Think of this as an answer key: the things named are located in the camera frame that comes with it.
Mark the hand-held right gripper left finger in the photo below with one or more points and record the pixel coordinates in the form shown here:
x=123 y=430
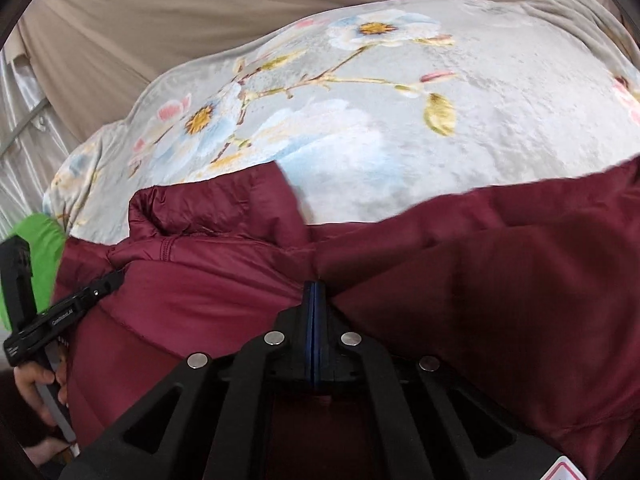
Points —
x=295 y=332

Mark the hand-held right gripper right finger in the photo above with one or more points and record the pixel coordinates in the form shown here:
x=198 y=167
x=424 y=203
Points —
x=332 y=332

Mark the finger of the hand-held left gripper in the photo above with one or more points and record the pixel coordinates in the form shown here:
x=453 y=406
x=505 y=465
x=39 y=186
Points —
x=17 y=280
x=102 y=287

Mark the maroon puffer jacket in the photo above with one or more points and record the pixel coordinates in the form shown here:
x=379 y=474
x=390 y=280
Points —
x=450 y=260

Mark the person's left hand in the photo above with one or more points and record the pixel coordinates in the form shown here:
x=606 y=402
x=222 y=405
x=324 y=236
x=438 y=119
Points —
x=30 y=380

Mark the green cloth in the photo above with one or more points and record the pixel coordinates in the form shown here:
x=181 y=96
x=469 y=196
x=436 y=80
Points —
x=47 y=245

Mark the silver curtain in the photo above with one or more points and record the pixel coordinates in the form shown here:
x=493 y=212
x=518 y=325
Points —
x=20 y=125

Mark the floral fleece blanket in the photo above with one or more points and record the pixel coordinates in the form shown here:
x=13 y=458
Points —
x=400 y=135

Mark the beige cloth backdrop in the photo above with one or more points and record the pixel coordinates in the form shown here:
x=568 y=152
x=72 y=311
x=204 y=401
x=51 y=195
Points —
x=200 y=20

